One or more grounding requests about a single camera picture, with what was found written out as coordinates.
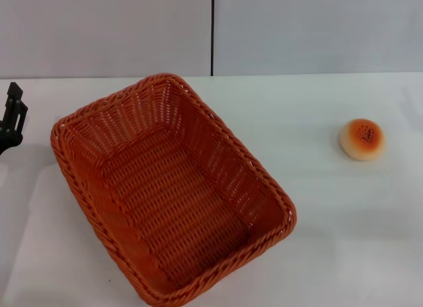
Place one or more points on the round toasted bread bun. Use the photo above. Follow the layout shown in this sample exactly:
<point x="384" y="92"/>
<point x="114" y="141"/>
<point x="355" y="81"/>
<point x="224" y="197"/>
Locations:
<point x="361" y="140"/>

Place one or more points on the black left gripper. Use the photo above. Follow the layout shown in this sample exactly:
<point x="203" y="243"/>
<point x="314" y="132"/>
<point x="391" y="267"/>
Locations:
<point x="10" y="141"/>

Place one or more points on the orange woven plastic basket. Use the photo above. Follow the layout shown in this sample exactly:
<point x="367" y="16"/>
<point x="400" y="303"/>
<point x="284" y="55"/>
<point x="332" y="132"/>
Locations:
<point x="172" y="201"/>

